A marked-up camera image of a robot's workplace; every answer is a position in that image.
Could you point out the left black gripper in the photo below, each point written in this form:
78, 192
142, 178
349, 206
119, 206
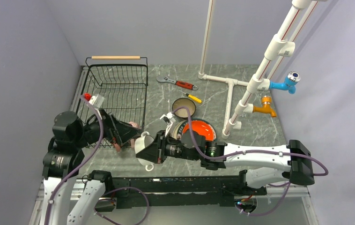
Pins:
118, 131

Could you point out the salmon pink mug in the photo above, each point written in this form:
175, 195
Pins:
116, 146

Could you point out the orange bowl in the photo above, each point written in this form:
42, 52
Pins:
200, 129

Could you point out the dark brown bowl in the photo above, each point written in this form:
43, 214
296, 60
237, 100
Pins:
182, 107

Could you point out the blue faucet tap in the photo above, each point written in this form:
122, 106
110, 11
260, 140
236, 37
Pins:
289, 83

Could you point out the white pvc pipe frame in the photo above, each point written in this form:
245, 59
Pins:
282, 45

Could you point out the orange faucet tap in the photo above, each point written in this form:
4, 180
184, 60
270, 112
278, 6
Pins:
265, 107

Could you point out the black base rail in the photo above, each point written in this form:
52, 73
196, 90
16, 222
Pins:
224, 191

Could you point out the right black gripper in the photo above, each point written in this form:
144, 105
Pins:
156, 151

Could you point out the white enamel cup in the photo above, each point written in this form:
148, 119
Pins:
141, 143

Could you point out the beige pink plate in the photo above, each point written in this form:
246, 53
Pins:
176, 129

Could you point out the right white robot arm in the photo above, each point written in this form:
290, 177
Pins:
264, 165

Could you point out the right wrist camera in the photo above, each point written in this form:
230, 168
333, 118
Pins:
169, 118

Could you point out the yellow handled screwdriver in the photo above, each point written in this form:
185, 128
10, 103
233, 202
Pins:
193, 98

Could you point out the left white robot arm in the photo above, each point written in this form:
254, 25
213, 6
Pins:
65, 157

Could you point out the red handled adjustable wrench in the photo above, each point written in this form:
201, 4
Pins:
186, 85

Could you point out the black wire dish rack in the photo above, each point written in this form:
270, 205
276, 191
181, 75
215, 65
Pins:
124, 86

